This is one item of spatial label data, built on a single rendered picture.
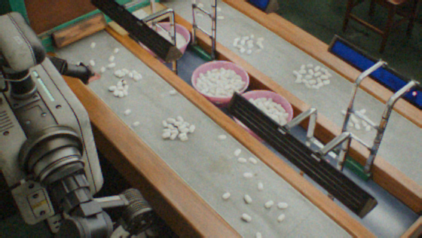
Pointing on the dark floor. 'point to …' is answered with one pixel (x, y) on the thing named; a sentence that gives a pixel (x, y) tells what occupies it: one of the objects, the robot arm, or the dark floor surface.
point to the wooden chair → (387, 16)
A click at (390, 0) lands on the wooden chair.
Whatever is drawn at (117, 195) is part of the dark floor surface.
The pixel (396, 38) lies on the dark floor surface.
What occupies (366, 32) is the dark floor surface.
